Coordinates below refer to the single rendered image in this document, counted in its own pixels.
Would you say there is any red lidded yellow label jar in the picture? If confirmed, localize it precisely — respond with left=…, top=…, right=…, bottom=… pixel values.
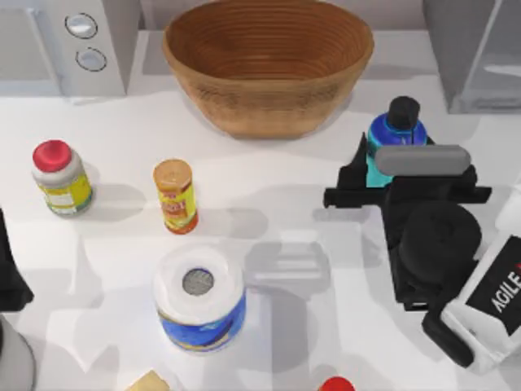
left=31, top=138, right=94, bottom=218

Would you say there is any round microwave knob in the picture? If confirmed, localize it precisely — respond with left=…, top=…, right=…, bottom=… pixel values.
left=64, top=12, right=99, bottom=40
left=74, top=46, right=108, bottom=72

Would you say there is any brown wicker basket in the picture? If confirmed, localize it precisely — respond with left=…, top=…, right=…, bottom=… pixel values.
left=162, top=0, right=375, bottom=141

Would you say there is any blue bottle with black cap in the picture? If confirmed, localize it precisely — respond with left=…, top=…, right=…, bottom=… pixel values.
left=366, top=95, right=429, bottom=189

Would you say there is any white and blue paper roll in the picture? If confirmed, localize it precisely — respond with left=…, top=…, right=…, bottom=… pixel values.
left=152, top=242, right=247, bottom=358

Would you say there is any red round lid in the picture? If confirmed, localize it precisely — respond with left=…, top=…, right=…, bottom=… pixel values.
left=317, top=376, right=357, bottom=391

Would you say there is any pale microwave oven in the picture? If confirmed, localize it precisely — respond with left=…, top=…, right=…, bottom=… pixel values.
left=0, top=0, right=142, bottom=99

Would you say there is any orange and yellow can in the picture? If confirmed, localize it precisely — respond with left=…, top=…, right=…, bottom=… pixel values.
left=152, top=158, right=200, bottom=235

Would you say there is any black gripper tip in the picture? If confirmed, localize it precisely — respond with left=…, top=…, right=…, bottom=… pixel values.
left=0, top=206, right=35, bottom=314

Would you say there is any pale yellow block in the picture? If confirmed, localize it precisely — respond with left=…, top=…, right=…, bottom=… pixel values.
left=123, top=369, right=173, bottom=391

